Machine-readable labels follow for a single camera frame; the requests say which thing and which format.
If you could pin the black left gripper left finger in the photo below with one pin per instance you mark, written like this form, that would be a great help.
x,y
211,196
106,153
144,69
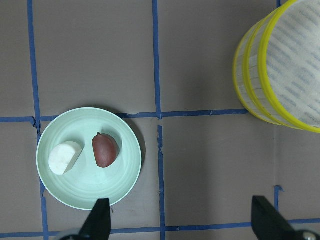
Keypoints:
x,y
98,223

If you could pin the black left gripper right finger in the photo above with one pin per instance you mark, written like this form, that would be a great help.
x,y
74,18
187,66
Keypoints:
x,y
268,224

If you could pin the white steamed bun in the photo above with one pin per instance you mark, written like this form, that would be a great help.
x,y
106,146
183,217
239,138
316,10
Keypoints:
x,y
63,157

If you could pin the brown steamed bun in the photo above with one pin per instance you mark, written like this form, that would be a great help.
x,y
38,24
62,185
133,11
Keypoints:
x,y
105,149

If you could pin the yellow steamer layer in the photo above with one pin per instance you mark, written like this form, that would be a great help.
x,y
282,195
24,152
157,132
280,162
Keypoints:
x,y
239,81
281,65

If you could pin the light green plate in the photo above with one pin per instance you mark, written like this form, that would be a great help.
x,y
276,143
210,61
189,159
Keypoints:
x,y
86,182

